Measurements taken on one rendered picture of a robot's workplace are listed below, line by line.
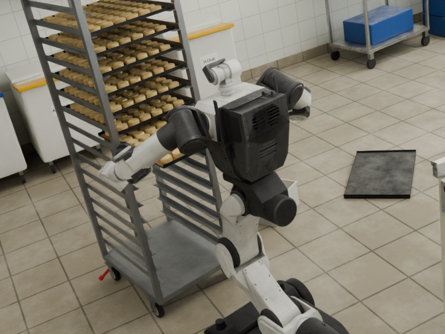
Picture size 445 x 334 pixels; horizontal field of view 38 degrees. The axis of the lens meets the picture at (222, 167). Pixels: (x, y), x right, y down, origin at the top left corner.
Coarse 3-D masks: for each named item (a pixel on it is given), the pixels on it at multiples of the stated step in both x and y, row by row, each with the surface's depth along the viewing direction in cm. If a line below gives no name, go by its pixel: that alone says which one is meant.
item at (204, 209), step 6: (156, 180) 378; (156, 186) 376; (162, 186) 374; (168, 186) 368; (168, 192) 366; (174, 192) 365; (180, 192) 358; (180, 198) 357; (186, 198) 355; (192, 198) 349; (192, 204) 349; (198, 204) 346; (204, 210) 341; (210, 210) 337; (210, 216) 334; (216, 216) 333
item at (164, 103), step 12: (168, 96) 313; (72, 108) 328; (84, 108) 321; (132, 108) 314; (144, 108) 306; (156, 108) 307; (168, 108) 300; (96, 120) 307; (120, 120) 301; (132, 120) 293; (144, 120) 295
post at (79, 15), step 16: (80, 16) 259; (80, 32) 263; (96, 64) 268; (96, 80) 270; (112, 128) 281; (112, 144) 285; (128, 192) 294; (144, 240) 306; (144, 256) 311; (160, 288) 320; (160, 304) 323
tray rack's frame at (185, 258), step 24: (24, 0) 304; (48, 72) 321; (72, 144) 338; (96, 216) 358; (168, 240) 371; (192, 240) 366; (120, 264) 357; (144, 264) 353; (168, 264) 348; (192, 264) 344; (216, 264) 340; (144, 288) 333; (168, 288) 329
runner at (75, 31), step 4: (36, 20) 308; (40, 20) 304; (36, 24) 310; (40, 24) 305; (44, 24) 301; (48, 24) 297; (52, 24) 293; (56, 24) 289; (52, 28) 295; (56, 28) 291; (60, 28) 287; (64, 28) 283; (68, 28) 280; (72, 28) 276; (76, 28) 272; (68, 32) 282; (72, 32) 278; (76, 32) 274; (92, 36) 266; (96, 36) 265
